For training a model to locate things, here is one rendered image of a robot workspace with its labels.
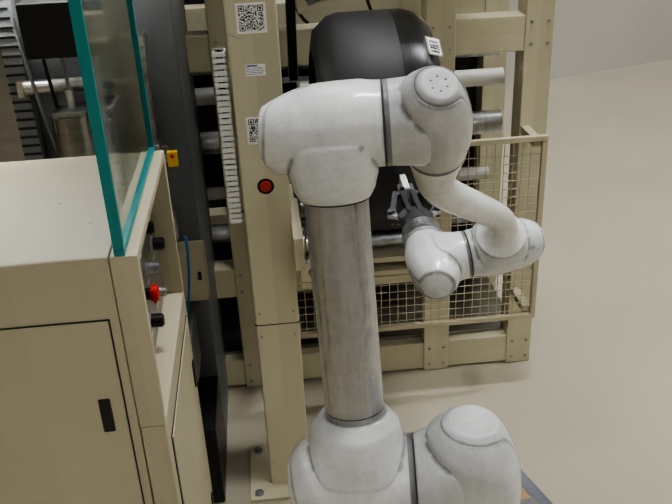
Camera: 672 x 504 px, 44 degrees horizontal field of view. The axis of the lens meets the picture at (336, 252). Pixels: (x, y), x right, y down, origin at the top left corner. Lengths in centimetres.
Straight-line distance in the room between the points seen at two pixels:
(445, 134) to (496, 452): 53
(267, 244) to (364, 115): 118
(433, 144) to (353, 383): 41
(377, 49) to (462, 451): 107
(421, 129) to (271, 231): 117
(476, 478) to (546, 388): 189
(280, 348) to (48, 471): 97
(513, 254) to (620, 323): 205
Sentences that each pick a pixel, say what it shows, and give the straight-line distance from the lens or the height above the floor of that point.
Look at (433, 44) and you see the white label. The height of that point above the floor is 143.
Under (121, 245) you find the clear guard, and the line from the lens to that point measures 147.
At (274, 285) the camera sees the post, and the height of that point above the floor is 75.
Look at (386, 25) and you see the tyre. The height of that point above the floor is 147.
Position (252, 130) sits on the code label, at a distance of 221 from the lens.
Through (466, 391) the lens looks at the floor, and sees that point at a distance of 322.
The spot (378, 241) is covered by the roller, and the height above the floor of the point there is 90.
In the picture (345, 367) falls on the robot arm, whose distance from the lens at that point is 134.
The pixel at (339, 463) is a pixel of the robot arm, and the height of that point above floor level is 99.
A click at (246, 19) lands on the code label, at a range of 214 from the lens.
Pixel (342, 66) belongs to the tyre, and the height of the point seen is 140.
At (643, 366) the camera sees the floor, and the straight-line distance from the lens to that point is 348.
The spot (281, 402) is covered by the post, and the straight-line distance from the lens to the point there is 262.
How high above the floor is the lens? 190
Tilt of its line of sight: 27 degrees down
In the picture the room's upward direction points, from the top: 3 degrees counter-clockwise
